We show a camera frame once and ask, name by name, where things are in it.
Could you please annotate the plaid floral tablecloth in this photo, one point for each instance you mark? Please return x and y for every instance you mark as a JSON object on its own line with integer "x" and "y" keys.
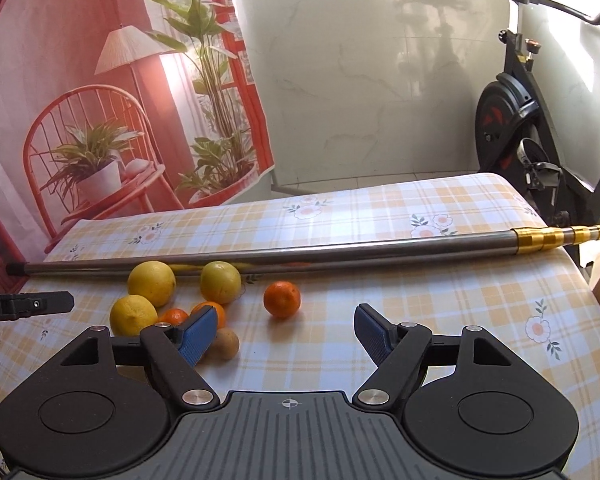
{"x": 430, "y": 310}

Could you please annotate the metal telescopic pole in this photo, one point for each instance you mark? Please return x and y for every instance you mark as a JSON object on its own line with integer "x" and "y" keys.
{"x": 330, "y": 255}

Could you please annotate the large yellow lemon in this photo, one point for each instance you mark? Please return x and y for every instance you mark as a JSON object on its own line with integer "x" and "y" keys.
{"x": 151, "y": 284}

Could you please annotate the black exercise bike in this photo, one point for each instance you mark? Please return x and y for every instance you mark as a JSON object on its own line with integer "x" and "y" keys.
{"x": 505, "y": 110}

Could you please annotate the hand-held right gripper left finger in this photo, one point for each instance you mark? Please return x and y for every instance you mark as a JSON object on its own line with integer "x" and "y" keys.
{"x": 200, "y": 334}

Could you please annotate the orange mandarin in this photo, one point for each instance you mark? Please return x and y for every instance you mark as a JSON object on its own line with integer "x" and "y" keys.
{"x": 282, "y": 300}
{"x": 172, "y": 316}
{"x": 219, "y": 314}

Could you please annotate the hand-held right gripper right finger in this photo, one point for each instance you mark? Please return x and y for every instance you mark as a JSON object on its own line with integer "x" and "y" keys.
{"x": 370, "y": 334}

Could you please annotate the brown kiwi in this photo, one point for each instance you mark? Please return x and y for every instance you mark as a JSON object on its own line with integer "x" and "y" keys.
{"x": 226, "y": 344}

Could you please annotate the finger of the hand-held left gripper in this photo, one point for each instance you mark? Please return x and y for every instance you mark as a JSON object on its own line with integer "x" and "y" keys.
{"x": 40, "y": 304}

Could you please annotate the printed backdrop cloth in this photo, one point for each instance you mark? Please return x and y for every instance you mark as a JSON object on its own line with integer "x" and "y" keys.
{"x": 55, "y": 35}

